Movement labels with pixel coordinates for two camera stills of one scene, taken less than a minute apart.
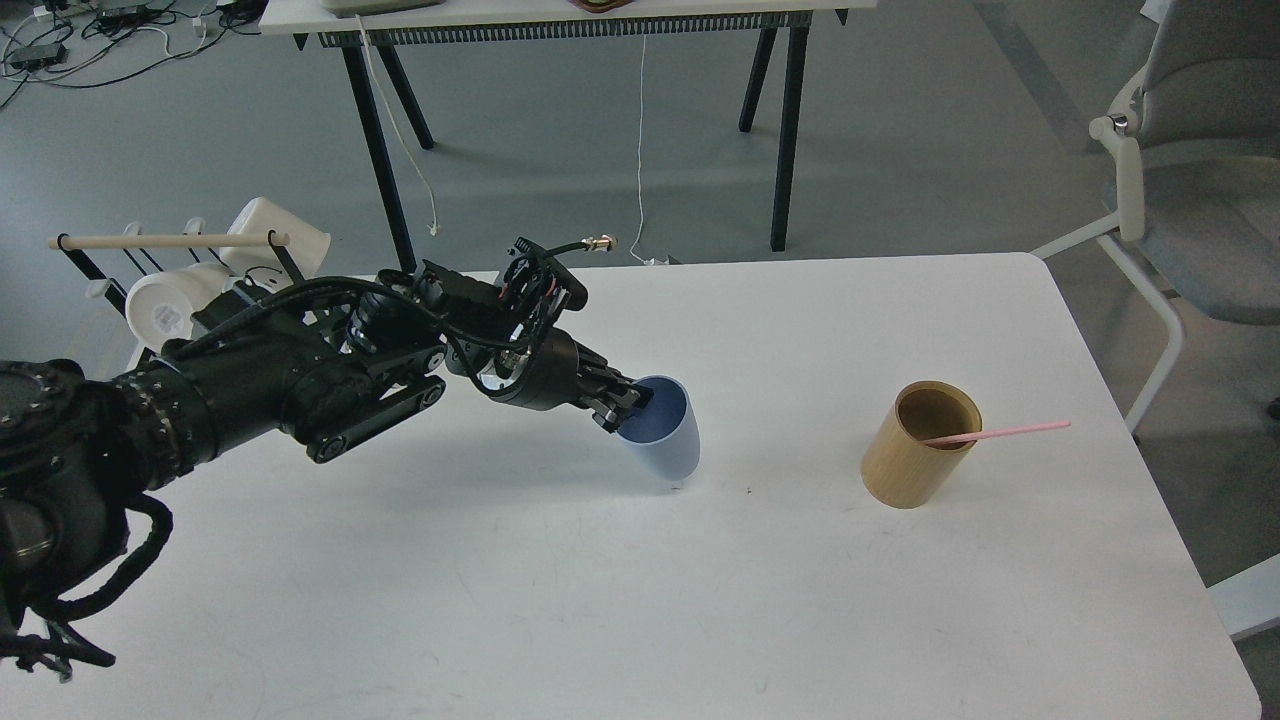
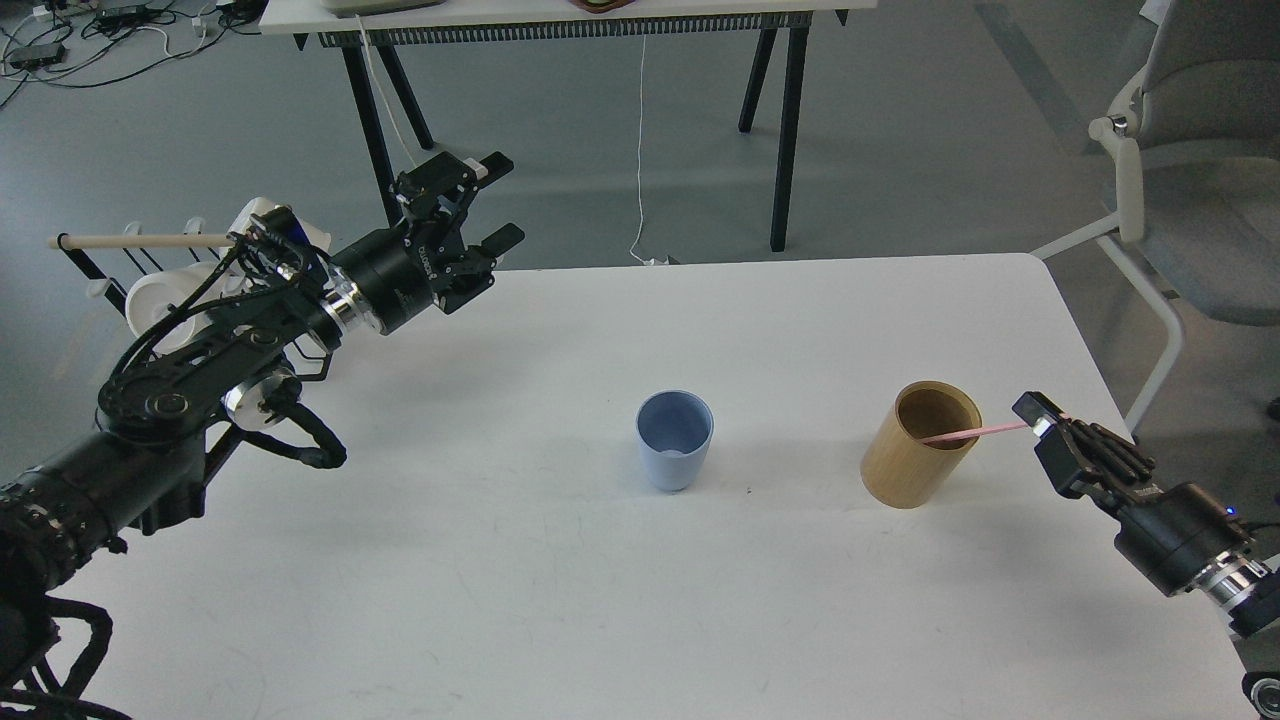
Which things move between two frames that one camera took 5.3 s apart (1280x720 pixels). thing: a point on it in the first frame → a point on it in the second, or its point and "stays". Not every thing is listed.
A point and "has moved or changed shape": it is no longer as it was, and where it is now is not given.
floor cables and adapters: x=81 y=43 stays
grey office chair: x=1196 y=125 stays
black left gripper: x=550 y=369 → x=398 y=281
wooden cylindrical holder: x=898 y=469 stays
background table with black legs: x=364 y=29 stays
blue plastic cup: x=665 y=435 has moved or changed shape
